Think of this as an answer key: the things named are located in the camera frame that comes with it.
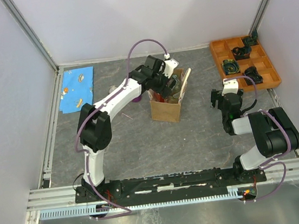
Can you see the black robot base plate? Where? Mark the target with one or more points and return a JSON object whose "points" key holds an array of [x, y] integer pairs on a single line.
{"points": [[182, 186]]}

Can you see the aluminium frame rail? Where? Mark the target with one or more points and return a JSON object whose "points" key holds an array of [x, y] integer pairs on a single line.
{"points": [[41, 199], [46, 167]]}

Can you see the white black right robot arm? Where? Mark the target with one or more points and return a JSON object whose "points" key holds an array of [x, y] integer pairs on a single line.
{"points": [[274, 133]]}

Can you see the red soda can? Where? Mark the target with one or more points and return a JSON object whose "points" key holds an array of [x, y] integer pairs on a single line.
{"points": [[112, 89], [159, 98]]}

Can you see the blue cartoon print cloth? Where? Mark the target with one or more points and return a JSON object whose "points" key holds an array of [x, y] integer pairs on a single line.
{"points": [[77, 89]]}

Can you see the black rolled sock upper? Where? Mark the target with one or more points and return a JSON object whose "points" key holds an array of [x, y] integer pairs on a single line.
{"points": [[241, 53]]}

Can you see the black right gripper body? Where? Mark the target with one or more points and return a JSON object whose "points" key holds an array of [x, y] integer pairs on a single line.
{"points": [[223, 111]]}

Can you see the aluminium frame rail left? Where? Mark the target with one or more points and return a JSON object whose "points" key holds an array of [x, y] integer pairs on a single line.
{"points": [[46, 167]]}

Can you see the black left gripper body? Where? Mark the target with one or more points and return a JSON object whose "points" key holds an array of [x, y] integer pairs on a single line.
{"points": [[161, 80]]}

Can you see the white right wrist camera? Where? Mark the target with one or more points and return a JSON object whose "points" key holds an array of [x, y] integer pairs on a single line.
{"points": [[230, 86]]}

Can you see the dark rolled sock top corner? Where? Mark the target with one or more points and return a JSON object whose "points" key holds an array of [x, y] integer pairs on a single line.
{"points": [[254, 35]]}

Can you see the aluminium frame rail front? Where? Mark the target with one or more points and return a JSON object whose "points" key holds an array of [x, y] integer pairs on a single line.
{"points": [[41, 199]]}

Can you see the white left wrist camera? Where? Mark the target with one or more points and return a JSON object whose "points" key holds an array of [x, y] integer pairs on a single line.
{"points": [[170, 65]]}

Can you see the purple soda can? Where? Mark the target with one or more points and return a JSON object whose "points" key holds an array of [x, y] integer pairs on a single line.
{"points": [[137, 99]]}

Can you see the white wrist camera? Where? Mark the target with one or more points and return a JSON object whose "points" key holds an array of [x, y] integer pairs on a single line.
{"points": [[230, 86], [170, 65]]}

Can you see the blue green rolled sock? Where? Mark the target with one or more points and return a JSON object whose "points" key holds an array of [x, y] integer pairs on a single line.
{"points": [[230, 66]]}

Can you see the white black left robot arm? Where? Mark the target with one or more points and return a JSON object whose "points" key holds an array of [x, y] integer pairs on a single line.
{"points": [[94, 127]]}

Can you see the orange wooden compartment tray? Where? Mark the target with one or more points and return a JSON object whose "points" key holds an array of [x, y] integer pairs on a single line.
{"points": [[221, 50]]}

